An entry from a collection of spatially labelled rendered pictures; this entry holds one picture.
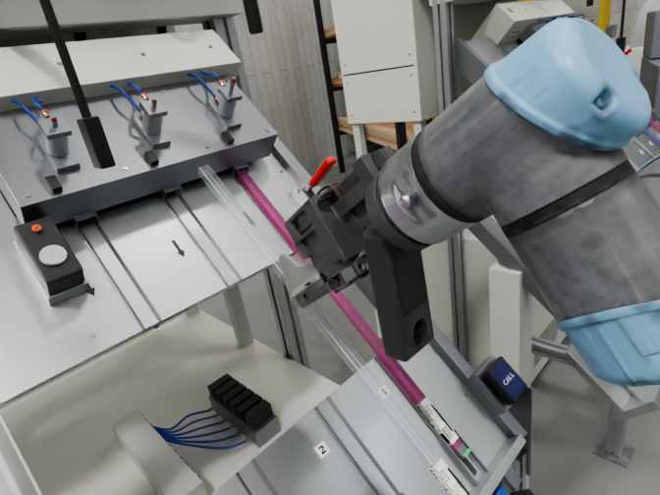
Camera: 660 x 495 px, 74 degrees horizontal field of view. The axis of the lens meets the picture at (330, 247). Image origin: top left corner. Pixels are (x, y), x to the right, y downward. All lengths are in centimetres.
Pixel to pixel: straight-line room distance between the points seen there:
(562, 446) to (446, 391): 107
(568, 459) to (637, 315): 139
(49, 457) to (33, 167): 63
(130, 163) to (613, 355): 51
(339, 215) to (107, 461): 72
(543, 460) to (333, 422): 115
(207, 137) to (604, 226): 50
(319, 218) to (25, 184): 33
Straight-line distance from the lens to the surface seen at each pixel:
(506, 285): 87
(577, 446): 169
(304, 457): 52
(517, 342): 93
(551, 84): 24
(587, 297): 27
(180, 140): 62
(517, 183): 26
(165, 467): 83
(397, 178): 30
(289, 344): 99
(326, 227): 37
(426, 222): 30
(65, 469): 101
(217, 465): 85
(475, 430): 64
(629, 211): 26
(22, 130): 61
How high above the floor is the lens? 121
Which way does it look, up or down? 22 degrees down
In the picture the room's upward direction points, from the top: 10 degrees counter-clockwise
